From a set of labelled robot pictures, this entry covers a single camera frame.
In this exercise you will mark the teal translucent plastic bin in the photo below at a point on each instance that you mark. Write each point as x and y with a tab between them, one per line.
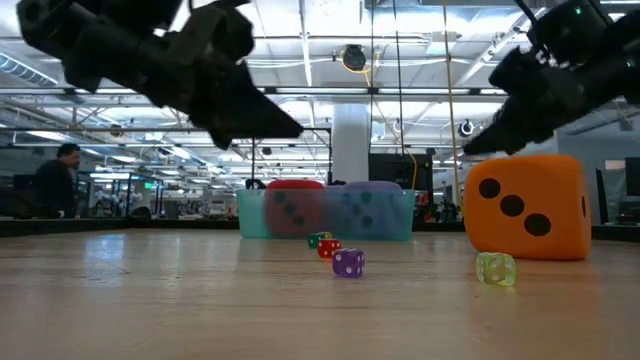
250	215

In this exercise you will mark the person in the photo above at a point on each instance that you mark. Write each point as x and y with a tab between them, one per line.
55	185

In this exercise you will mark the red foam die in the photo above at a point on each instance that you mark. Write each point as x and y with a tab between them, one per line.
280	220

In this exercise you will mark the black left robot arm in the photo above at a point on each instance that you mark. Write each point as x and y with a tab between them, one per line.
90	45

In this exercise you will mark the black cabinet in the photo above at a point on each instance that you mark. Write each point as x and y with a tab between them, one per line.
395	172

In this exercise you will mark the small purple die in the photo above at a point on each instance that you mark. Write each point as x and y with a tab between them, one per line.
348	263

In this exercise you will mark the white square pillar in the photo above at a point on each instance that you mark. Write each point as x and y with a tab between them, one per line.
350	145

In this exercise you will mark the orange foam die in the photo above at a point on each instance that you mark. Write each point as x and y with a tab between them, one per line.
550	220

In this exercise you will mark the small red die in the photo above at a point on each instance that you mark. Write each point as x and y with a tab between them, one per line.
329	249

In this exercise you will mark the distant black frame rig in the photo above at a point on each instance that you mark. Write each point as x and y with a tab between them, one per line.
253	165

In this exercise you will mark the small green die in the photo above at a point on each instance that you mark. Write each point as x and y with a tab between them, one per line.
313	241

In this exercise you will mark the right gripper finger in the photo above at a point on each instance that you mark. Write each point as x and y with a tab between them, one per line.
505	135

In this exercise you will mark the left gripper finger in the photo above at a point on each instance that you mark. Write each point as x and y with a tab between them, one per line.
221	141
245	115

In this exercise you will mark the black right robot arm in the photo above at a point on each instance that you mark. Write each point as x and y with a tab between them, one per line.
575	30

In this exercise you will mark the small yellow-green die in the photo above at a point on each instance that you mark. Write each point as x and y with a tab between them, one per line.
495	270

